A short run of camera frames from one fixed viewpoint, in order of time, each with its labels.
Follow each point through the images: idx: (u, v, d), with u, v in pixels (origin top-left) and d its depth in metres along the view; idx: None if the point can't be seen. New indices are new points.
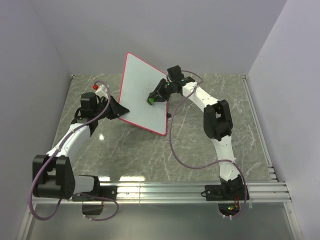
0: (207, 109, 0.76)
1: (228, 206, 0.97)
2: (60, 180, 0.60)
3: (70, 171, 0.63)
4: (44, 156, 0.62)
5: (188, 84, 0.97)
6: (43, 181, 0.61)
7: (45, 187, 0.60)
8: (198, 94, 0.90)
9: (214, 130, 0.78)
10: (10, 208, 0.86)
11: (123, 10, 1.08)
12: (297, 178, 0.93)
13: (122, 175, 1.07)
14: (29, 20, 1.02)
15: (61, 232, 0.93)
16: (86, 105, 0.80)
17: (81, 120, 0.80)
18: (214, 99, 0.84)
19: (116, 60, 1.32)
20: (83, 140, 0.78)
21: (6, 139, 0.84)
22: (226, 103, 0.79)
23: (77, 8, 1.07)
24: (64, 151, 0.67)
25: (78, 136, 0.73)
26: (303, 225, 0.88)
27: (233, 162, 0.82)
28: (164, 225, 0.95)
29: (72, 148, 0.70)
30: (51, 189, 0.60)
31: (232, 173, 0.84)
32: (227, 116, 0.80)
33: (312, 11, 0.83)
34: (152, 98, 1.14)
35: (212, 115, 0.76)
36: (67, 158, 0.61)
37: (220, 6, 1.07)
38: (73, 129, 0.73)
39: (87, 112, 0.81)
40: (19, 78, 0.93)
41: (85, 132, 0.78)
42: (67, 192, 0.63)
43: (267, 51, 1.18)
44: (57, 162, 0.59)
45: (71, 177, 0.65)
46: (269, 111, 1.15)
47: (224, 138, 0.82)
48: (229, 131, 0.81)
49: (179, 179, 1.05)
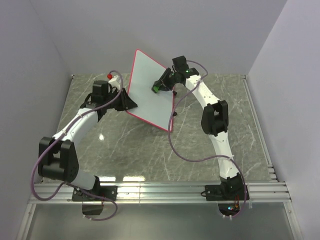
0: (207, 108, 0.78)
1: (228, 206, 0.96)
2: (64, 163, 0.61)
3: (74, 155, 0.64)
4: (50, 138, 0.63)
5: (192, 77, 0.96)
6: (47, 163, 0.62)
7: (49, 168, 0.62)
8: (200, 91, 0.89)
9: (211, 127, 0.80)
10: (10, 207, 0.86)
11: (123, 10, 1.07)
12: (297, 177, 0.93)
13: (125, 175, 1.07)
14: (28, 20, 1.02)
15: (61, 232, 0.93)
16: (97, 91, 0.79)
17: (90, 105, 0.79)
18: (215, 98, 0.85)
19: (116, 60, 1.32)
20: (91, 125, 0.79)
21: (6, 139, 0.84)
22: (226, 104, 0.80)
23: (77, 8, 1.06)
24: (70, 136, 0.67)
25: (85, 121, 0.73)
26: (304, 225, 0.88)
27: (231, 159, 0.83)
28: (164, 225, 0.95)
29: (78, 133, 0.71)
30: (55, 170, 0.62)
31: (230, 170, 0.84)
32: (225, 115, 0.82)
33: (313, 11, 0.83)
34: (156, 86, 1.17)
35: (211, 114, 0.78)
36: (72, 143, 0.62)
37: (220, 6, 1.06)
38: (80, 114, 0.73)
39: (97, 98, 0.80)
40: (19, 78, 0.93)
41: (93, 117, 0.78)
42: (69, 175, 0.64)
43: (268, 51, 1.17)
44: (62, 145, 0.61)
45: (75, 161, 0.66)
46: (269, 111, 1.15)
47: (220, 135, 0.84)
48: (225, 127, 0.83)
49: (179, 179, 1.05)
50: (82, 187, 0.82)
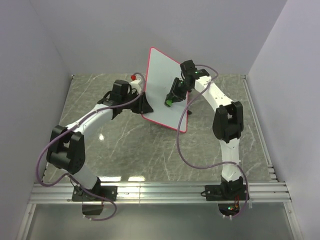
0: (220, 109, 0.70)
1: (228, 206, 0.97)
2: (71, 154, 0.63)
3: (82, 148, 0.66)
4: (63, 127, 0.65)
5: (202, 78, 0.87)
6: (56, 150, 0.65)
7: (57, 156, 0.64)
8: (211, 92, 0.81)
9: (224, 132, 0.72)
10: (10, 207, 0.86)
11: (123, 10, 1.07)
12: (297, 178, 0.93)
13: (131, 175, 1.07)
14: (29, 20, 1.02)
15: (61, 232, 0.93)
16: (116, 90, 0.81)
17: (107, 102, 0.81)
18: (228, 100, 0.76)
19: (116, 60, 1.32)
20: (104, 121, 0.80)
21: (6, 139, 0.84)
22: (241, 106, 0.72)
23: (77, 8, 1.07)
24: (81, 128, 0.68)
25: (99, 117, 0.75)
26: (304, 225, 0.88)
27: (237, 165, 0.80)
28: (164, 225, 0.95)
29: (90, 126, 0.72)
30: (62, 159, 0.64)
31: (234, 174, 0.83)
32: (240, 119, 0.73)
33: (313, 11, 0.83)
34: (169, 100, 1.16)
35: (225, 116, 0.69)
36: (82, 136, 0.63)
37: (220, 6, 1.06)
38: (96, 110, 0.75)
39: (115, 97, 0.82)
40: (19, 78, 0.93)
41: (108, 114, 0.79)
42: (74, 166, 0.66)
43: (268, 51, 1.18)
44: (72, 137, 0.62)
45: (83, 153, 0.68)
46: (269, 111, 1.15)
47: (232, 141, 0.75)
48: (239, 133, 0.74)
49: (179, 179, 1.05)
50: (83, 185, 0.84)
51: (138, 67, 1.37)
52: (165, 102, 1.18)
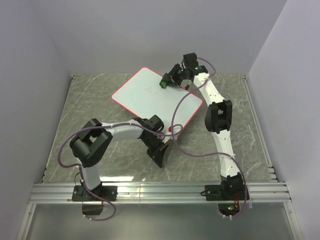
0: (211, 106, 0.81)
1: (228, 206, 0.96)
2: (93, 146, 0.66)
3: (105, 148, 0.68)
4: (99, 122, 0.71)
5: (201, 75, 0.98)
6: (82, 139, 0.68)
7: (79, 143, 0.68)
8: (207, 89, 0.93)
9: (213, 125, 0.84)
10: (10, 207, 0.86)
11: (123, 10, 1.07)
12: (297, 178, 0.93)
13: (144, 178, 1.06)
14: (29, 20, 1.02)
15: (61, 232, 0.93)
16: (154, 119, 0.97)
17: (142, 123, 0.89)
18: (220, 97, 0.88)
19: (116, 60, 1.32)
20: (130, 135, 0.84)
21: (6, 139, 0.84)
22: (230, 104, 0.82)
23: (77, 8, 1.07)
24: (112, 131, 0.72)
25: (129, 129, 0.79)
26: (304, 225, 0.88)
27: (231, 157, 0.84)
28: (164, 225, 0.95)
29: (119, 134, 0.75)
30: (83, 149, 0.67)
31: (231, 169, 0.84)
32: (229, 115, 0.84)
33: (312, 10, 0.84)
34: (164, 82, 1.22)
35: (215, 112, 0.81)
36: (111, 137, 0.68)
37: (220, 6, 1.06)
38: (131, 122, 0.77)
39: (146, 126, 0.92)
40: (19, 78, 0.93)
41: (135, 131, 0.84)
42: (89, 162, 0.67)
43: (268, 51, 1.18)
44: (103, 133, 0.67)
45: (102, 156, 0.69)
46: (269, 111, 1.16)
47: (222, 132, 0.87)
48: (228, 126, 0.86)
49: (179, 179, 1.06)
50: (86, 181, 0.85)
51: (138, 67, 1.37)
52: (160, 83, 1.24)
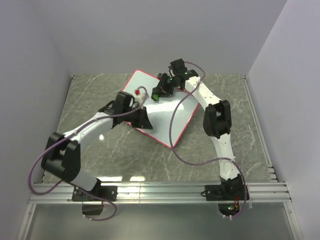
0: (209, 108, 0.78)
1: (228, 206, 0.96)
2: (65, 161, 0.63)
3: (78, 156, 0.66)
4: (61, 135, 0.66)
5: (192, 79, 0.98)
6: (51, 157, 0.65)
7: (51, 163, 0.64)
8: (201, 91, 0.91)
9: (214, 129, 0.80)
10: (10, 207, 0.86)
11: (123, 10, 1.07)
12: (297, 178, 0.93)
13: (142, 176, 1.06)
14: (29, 21, 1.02)
15: (61, 233, 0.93)
16: (119, 99, 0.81)
17: (108, 111, 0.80)
18: (216, 98, 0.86)
19: (116, 60, 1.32)
20: (103, 131, 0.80)
21: (6, 139, 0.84)
22: (228, 104, 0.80)
23: (77, 8, 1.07)
24: (79, 137, 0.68)
25: (98, 125, 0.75)
26: (304, 225, 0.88)
27: (233, 161, 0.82)
28: (164, 225, 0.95)
29: (88, 135, 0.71)
30: (56, 167, 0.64)
31: (232, 171, 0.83)
32: (228, 116, 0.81)
33: (313, 10, 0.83)
34: (156, 94, 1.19)
35: (214, 114, 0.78)
36: (78, 144, 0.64)
37: (220, 6, 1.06)
38: (96, 118, 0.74)
39: (117, 108, 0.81)
40: (19, 78, 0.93)
41: (107, 124, 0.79)
42: (68, 175, 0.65)
43: (267, 51, 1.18)
44: (69, 145, 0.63)
45: (79, 163, 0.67)
46: (269, 111, 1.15)
47: (223, 136, 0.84)
48: (228, 129, 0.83)
49: (179, 179, 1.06)
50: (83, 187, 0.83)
51: (138, 67, 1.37)
52: (152, 96, 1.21)
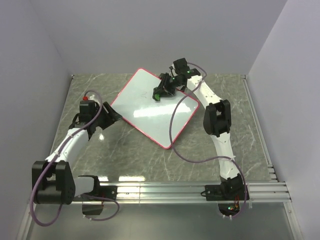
0: (209, 107, 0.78)
1: (228, 206, 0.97)
2: (60, 185, 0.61)
3: (70, 175, 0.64)
4: (43, 162, 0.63)
5: (193, 77, 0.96)
6: (43, 187, 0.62)
7: (44, 193, 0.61)
8: (202, 90, 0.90)
9: (214, 127, 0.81)
10: (10, 207, 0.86)
11: (122, 10, 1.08)
12: (297, 178, 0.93)
13: (142, 176, 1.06)
14: (29, 21, 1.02)
15: (61, 233, 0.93)
16: (84, 110, 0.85)
17: (79, 124, 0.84)
18: (217, 98, 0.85)
19: (116, 60, 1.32)
20: (81, 144, 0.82)
21: (6, 139, 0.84)
22: (228, 104, 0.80)
23: (77, 8, 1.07)
24: (63, 156, 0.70)
25: (77, 139, 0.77)
26: (304, 225, 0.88)
27: (232, 160, 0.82)
28: (163, 225, 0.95)
29: (70, 152, 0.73)
30: (52, 195, 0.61)
31: (231, 171, 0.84)
32: (228, 116, 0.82)
33: (312, 11, 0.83)
34: (157, 94, 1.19)
35: (214, 113, 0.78)
36: (66, 163, 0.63)
37: (220, 7, 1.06)
38: (71, 134, 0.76)
39: (84, 117, 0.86)
40: (19, 78, 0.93)
41: (84, 136, 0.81)
42: (67, 198, 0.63)
43: (268, 51, 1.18)
44: (57, 167, 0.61)
45: (72, 182, 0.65)
46: (269, 111, 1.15)
47: (223, 135, 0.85)
48: (227, 128, 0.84)
49: (179, 179, 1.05)
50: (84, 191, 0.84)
51: (138, 67, 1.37)
52: (153, 96, 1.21)
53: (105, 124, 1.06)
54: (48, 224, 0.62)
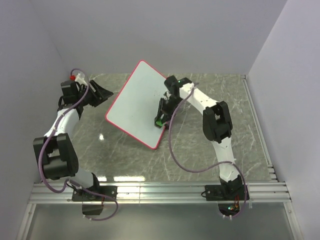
0: (206, 111, 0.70)
1: (228, 206, 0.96)
2: (64, 156, 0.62)
3: (72, 147, 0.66)
4: (41, 137, 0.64)
5: (185, 86, 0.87)
6: (48, 161, 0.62)
7: (50, 167, 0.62)
8: (195, 96, 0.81)
9: (214, 132, 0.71)
10: (11, 207, 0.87)
11: (122, 11, 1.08)
12: (297, 178, 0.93)
13: (141, 176, 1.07)
14: (29, 21, 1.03)
15: (61, 233, 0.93)
16: (68, 91, 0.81)
17: (66, 106, 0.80)
18: (213, 101, 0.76)
19: (116, 61, 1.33)
20: (74, 122, 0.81)
21: (6, 138, 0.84)
22: (225, 104, 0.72)
23: (77, 9, 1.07)
24: (61, 130, 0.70)
25: (69, 118, 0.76)
26: (304, 225, 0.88)
27: (233, 164, 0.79)
28: (163, 225, 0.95)
29: (66, 128, 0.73)
30: (57, 167, 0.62)
31: (232, 173, 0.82)
32: (227, 117, 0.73)
33: (313, 11, 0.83)
34: (158, 119, 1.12)
35: (212, 116, 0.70)
36: (66, 134, 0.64)
37: (219, 6, 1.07)
38: (62, 113, 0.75)
39: (70, 98, 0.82)
40: (19, 78, 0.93)
41: (74, 116, 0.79)
42: (74, 167, 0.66)
43: (268, 51, 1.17)
44: (58, 140, 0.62)
45: (75, 153, 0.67)
46: (269, 111, 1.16)
47: (225, 140, 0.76)
48: (229, 132, 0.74)
49: (179, 179, 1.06)
50: (84, 185, 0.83)
51: None
52: (155, 123, 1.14)
53: (93, 104, 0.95)
54: (58, 191, 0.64)
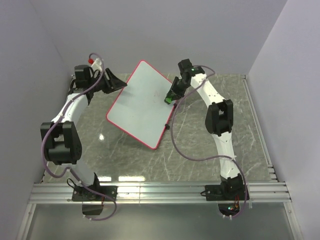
0: (211, 106, 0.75)
1: (228, 206, 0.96)
2: (69, 143, 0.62)
3: (76, 134, 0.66)
4: (49, 122, 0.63)
5: (198, 75, 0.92)
6: (53, 146, 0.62)
7: (55, 151, 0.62)
8: (205, 89, 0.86)
9: (215, 126, 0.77)
10: (11, 206, 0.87)
11: (122, 11, 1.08)
12: (297, 178, 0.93)
13: (141, 176, 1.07)
14: (29, 22, 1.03)
15: (61, 233, 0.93)
16: (80, 75, 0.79)
17: (77, 90, 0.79)
18: (220, 97, 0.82)
19: (116, 61, 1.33)
20: (83, 108, 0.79)
21: (6, 138, 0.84)
22: (231, 104, 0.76)
23: (77, 9, 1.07)
24: (68, 118, 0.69)
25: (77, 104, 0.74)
26: (304, 225, 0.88)
27: (233, 159, 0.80)
28: (163, 225, 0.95)
29: (74, 116, 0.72)
30: (61, 153, 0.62)
31: (232, 170, 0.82)
32: (230, 115, 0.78)
33: (313, 11, 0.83)
34: (169, 97, 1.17)
35: (216, 112, 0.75)
36: (72, 122, 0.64)
37: (219, 7, 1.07)
38: (72, 98, 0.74)
39: (81, 83, 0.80)
40: (19, 79, 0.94)
41: (83, 102, 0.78)
42: (77, 154, 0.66)
43: (268, 51, 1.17)
44: (63, 127, 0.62)
45: (79, 140, 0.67)
46: (269, 111, 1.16)
47: (224, 134, 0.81)
48: (229, 127, 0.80)
49: (179, 179, 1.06)
50: (83, 180, 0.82)
51: None
52: (165, 100, 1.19)
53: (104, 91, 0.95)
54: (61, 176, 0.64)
